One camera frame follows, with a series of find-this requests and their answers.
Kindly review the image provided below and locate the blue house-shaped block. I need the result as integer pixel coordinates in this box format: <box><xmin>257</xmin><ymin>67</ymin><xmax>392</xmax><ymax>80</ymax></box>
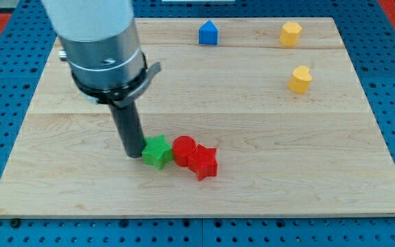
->
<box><xmin>198</xmin><ymin>20</ymin><xmax>219</xmax><ymax>45</ymax></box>

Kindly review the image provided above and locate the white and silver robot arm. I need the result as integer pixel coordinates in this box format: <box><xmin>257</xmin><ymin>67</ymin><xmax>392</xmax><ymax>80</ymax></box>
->
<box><xmin>42</xmin><ymin>0</ymin><xmax>161</xmax><ymax>108</ymax></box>

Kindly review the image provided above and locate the red cylinder block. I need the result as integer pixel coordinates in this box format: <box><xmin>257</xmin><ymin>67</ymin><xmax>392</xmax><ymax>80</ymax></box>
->
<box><xmin>172</xmin><ymin>135</ymin><xmax>197</xmax><ymax>167</ymax></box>

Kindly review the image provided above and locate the light wooden board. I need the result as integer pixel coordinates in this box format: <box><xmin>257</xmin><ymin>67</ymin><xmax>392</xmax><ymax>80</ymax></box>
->
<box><xmin>0</xmin><ymin>18</ymin><xmax>395</xmax><ymax>219</ymax></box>

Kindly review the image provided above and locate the yellow hexagon block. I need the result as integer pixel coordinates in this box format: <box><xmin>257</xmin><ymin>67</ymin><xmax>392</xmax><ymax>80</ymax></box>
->
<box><xmin>279</xmin><ymin>21</ymin><xmax>302</xmax><ymax>47</ymax></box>

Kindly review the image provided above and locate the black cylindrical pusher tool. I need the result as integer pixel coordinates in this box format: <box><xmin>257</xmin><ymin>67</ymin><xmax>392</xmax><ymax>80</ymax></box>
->
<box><xmin>109</xmin><ymin>102</ymin><xmax>146</xmax><ymax>158</ymax></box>

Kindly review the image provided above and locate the yellow heart block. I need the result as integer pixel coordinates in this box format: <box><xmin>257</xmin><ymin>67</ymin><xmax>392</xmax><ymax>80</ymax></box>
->
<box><xmin>288</xmin><ymin>66</ymin><xmax>313</xmax><ymax>94</ymax></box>

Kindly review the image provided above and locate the green star block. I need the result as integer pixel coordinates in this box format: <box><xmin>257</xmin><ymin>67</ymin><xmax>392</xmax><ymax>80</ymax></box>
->
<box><xmin>142</xmin><ymin>134</ymin><xmax>173</xmax><ymax>170</ymax></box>

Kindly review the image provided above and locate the red star block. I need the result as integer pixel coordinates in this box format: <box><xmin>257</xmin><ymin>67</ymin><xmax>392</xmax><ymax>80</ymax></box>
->
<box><xmin>188</xmin><ymin>144</ymin><xmax>218</xmax><ymax>181</ymax></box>

